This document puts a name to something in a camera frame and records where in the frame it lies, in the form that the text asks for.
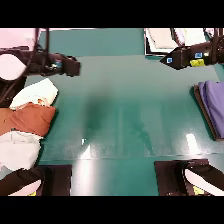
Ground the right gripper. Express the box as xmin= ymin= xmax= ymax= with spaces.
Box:
xmin=159 ymin=46 xmax=192 ymax=71

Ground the cream T-shirt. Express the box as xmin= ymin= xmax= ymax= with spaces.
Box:
xmin=9 ymin=77 xmax=60 ymax=110

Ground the purple garment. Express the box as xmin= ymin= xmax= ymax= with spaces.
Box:
xmin=197 ymin=79 xmax=224 ymax=140

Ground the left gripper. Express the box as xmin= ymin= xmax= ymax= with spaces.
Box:
xmin=62 ymin=56 xmax=82 ymax=78

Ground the orange garment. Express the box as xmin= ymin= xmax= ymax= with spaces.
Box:
xmin=0 ymin=102 xmax=57 ymax=138

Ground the brown garment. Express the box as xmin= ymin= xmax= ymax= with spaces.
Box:
xmin=193 ymin=83 xmax=224 ymax=143

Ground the light grey garment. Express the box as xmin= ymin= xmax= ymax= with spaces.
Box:
xmin=0 ymin=130 xmax=45 ymax=173

